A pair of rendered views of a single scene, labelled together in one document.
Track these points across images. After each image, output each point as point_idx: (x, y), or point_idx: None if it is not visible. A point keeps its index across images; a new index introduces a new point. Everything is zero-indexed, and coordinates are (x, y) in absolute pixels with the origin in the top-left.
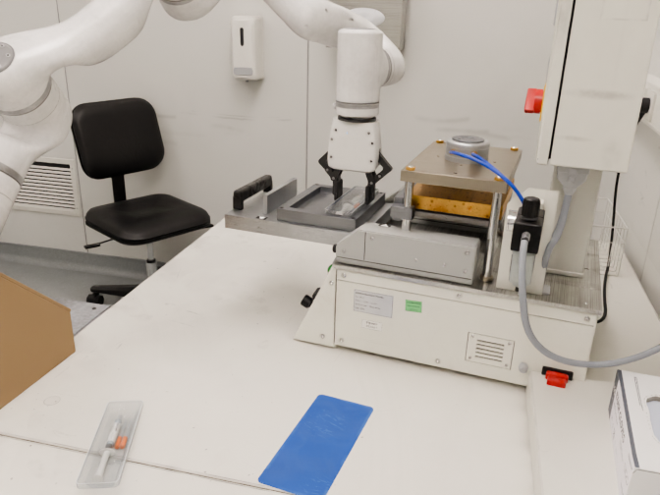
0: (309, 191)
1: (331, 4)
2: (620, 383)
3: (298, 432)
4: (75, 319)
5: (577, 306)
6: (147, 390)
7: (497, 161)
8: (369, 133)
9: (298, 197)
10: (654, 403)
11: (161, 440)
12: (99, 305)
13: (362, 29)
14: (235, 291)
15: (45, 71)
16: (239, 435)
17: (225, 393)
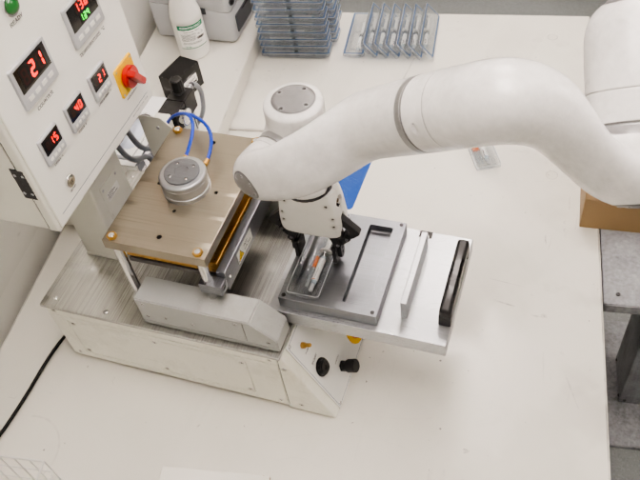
0: (378, 285)
1: (333, 106)
2: (144, 153)
3: (362, 173)
4: (621, 272)
5: (143, 171)
6: (486, 194)
7: (154, 186)
8: None
9: (389, 258)
10: (131, 147)
11: (450, 155)
12: (616, 301)
13: (290, 84)
14: (476, 356)
15: None
16: (401, 167)
17: (425, 200)
